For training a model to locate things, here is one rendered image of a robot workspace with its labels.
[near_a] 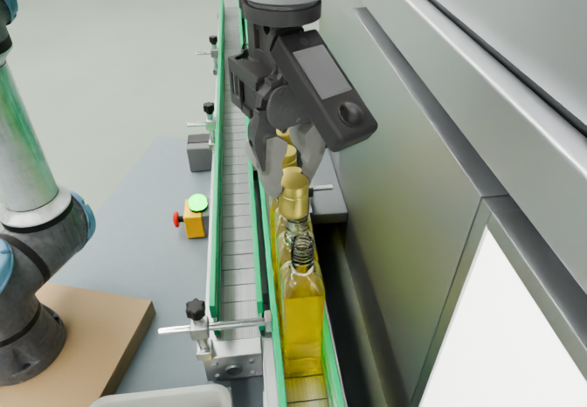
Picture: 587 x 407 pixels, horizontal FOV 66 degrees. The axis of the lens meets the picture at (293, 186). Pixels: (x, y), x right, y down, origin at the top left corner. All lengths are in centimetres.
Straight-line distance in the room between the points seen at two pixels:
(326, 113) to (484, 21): 16
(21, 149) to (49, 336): 34
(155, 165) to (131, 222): 25
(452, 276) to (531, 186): 14
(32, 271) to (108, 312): 20
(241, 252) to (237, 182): 23
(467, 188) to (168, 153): 116
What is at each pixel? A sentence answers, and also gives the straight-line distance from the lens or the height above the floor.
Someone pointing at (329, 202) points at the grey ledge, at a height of 88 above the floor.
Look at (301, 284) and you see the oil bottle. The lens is 59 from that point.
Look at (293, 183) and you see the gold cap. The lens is 50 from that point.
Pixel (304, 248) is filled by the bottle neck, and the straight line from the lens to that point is 55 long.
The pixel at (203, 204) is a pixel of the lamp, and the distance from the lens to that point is 109.
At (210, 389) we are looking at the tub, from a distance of 80.
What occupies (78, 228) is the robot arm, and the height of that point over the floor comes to 97.
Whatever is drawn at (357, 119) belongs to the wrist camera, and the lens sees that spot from 39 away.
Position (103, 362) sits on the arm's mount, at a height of 79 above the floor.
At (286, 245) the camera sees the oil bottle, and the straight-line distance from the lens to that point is 63.
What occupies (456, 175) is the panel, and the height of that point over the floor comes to 131.
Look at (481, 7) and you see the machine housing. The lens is 44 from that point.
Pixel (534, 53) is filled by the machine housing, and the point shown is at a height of 142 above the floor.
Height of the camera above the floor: 154
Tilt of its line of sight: 39 degrees down
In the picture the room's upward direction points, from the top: straight up
